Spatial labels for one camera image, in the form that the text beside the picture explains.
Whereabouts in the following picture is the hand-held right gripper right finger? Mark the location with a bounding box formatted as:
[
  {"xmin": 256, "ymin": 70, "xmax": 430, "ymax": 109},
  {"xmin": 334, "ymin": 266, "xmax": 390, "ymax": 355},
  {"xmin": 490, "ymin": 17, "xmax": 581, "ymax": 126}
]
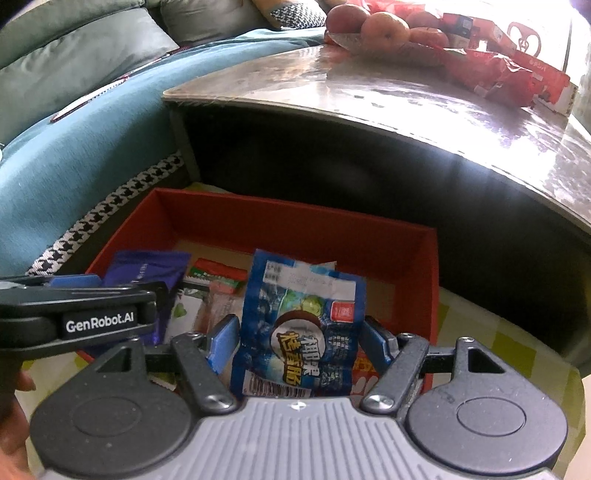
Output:
[{"xmin": 360, "ymin": 317, "xmax": 506, "ymax": 414}]

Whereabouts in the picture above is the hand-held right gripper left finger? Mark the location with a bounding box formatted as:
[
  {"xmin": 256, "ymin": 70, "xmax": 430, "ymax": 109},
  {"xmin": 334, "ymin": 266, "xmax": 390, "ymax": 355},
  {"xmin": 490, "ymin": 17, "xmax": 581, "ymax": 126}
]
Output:
[{"xmin": 95, "ymin": 315, "xmax": 241, "ymax": 414}]

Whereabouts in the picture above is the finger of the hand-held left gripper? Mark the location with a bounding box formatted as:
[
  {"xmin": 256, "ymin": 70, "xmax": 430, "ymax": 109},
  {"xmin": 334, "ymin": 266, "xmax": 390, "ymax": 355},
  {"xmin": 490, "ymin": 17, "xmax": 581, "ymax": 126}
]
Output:
[
  {"xmin": 99, "ymin": 281, "xmax": 171, "ymax": 303},
  {"xmin": 0, "ymin": 273, "xmax": 105, "ymax": 291}
]

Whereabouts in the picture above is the purple biscuit packet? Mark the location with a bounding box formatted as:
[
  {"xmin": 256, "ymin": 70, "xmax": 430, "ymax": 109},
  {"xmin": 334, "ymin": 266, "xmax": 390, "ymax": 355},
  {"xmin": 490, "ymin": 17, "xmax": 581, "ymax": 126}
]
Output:
[{"xmin": 102, "ymin": 249, "xmax": 191, "ymax": 344}]

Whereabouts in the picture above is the blue candy packet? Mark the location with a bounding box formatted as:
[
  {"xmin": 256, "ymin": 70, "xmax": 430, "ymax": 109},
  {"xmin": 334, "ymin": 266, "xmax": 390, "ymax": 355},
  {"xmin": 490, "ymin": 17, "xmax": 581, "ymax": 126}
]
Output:
[{"xmin": 229, "ymin": 249, "xmax": 368, "ymax": 400}]

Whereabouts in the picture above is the red cardboard box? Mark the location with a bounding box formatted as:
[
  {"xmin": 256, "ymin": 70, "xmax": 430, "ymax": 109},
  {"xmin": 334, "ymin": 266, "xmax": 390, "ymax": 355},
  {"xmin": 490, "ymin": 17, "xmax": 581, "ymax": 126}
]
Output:
[{"xmin": 76, "ymin": 187, "xmax": 439, "ymax": 398}]

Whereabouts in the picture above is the person's left hand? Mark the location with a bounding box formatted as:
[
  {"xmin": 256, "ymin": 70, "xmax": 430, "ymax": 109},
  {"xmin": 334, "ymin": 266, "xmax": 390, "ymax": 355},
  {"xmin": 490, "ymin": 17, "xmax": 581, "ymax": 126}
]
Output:
[{"xmin": 0, "ymin": 369, "xmax": 37, "ymax": 480}]

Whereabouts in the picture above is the orange snack packet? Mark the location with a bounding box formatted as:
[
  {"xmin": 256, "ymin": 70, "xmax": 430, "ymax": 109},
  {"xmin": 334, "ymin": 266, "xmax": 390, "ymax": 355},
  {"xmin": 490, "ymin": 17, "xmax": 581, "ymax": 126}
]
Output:
[{"xmin": 194, "ymin": 291, "xmax": 245, "ymax": 333}]

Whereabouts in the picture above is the white green snack packet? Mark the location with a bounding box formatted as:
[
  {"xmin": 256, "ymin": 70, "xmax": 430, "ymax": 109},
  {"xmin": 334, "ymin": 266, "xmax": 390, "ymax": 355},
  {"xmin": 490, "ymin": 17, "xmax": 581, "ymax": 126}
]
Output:
[{"xmin": 171, "ymin": 286, "xmax": 206, "ymax": 333}]

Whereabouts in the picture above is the green red snack packet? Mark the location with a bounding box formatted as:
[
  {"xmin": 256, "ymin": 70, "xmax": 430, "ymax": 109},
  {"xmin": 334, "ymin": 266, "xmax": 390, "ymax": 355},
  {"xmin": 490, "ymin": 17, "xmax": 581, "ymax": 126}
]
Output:
[{"xmin": 185, "ymin": 258, "xmax": 250, "ymax": 294}]

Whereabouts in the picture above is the teal sofa with houndstooth trim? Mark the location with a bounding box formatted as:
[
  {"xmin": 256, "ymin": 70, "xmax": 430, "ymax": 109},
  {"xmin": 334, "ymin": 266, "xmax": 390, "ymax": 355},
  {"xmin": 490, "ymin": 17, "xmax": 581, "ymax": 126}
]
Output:
[{"xmin": 0, "ymin": 25, "xmax": 326, "ymax": 278}]

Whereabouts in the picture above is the grey green sofa cushion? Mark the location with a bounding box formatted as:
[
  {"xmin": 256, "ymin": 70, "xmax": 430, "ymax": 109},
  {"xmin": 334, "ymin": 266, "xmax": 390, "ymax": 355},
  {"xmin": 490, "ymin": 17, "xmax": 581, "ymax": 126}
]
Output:
[
  {"xmin": 0, "ymin": 0, "xmax": 178, "ymax": 144},
  {"xmin": 145, "ymin": 0, "xmax": 273, "ymax": 44}
]

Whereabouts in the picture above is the dark coffee table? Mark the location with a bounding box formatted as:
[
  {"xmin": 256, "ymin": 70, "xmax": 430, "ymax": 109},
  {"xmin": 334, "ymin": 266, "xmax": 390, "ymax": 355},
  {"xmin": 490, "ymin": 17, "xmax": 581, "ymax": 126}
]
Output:
[{"xmin": 163, "ymin": 28, "xmax": 591, "ymax": 370}]

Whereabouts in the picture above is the pile of red packets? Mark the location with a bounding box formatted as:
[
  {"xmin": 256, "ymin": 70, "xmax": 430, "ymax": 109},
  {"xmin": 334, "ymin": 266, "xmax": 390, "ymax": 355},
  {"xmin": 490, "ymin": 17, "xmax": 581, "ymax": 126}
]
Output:
[{"xmin": 443, "ymin": 46, "xmax": 541, "ymax": 107}]

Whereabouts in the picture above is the red apple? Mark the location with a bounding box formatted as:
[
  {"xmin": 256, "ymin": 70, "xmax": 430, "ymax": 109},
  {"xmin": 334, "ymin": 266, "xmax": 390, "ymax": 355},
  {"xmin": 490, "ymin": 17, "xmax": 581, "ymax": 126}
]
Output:
[
  {"xmin": 325, "ymin": 4, "xmax": 370, "ymax": 44},
  {"xmin": 409, "ymin": 25, "xmax": 451, "ymax": 49},
  {"xmin": 360, "ymin": 13, "xmax": 411, "ymax": 49}
]

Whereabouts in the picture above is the houndstooth pillow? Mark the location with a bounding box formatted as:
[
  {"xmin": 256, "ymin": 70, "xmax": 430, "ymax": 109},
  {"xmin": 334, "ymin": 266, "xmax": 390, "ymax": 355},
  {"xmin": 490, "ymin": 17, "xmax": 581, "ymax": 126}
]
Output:
[{"xmin": 268, "ymin": 0, "xmax": 328, "ymax": 31}]

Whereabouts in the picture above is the red plastic bag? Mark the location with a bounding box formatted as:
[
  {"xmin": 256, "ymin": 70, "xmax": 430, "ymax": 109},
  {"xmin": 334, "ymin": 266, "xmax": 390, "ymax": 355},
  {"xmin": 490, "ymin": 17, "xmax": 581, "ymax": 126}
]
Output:
[{"xmin": 438, "ymin": 11, "xmax": 578, "ymax": 116}]

